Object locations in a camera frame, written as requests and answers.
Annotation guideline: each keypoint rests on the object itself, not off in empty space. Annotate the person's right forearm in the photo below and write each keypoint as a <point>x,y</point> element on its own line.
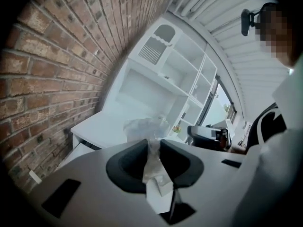
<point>239,150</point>

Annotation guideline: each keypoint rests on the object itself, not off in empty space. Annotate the person's white shirt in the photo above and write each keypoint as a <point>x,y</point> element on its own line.
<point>274,150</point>

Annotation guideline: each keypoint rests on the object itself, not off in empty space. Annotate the white shelf cabinet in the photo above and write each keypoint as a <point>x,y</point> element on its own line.
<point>175,79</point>

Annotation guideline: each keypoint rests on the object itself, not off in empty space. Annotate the black head-mounted camera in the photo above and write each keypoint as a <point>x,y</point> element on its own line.
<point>247,20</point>

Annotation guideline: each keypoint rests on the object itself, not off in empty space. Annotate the person's head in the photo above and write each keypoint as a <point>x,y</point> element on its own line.
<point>277,29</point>

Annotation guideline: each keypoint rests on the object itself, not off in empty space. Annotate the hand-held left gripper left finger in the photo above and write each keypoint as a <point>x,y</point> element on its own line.
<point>123,174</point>

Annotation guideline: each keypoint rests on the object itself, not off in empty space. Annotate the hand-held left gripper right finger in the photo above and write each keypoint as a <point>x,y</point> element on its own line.
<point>189,171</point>

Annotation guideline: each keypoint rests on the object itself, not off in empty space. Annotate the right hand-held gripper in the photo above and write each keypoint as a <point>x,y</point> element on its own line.
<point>206,133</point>

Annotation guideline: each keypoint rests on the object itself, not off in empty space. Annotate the white wall socket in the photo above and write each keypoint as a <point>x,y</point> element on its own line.
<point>35,177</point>

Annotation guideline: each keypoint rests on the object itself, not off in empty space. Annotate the small potted flowers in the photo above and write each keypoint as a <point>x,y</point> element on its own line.
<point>177,129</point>

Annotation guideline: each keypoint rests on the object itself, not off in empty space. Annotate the black and white chair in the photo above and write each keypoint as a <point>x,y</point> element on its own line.
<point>265,124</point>

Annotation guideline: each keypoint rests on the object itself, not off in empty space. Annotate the clear plastic item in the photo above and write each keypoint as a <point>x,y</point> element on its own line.
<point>151,129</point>

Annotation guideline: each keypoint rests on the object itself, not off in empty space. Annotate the dark-framed window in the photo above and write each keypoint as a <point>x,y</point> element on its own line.
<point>222,103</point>

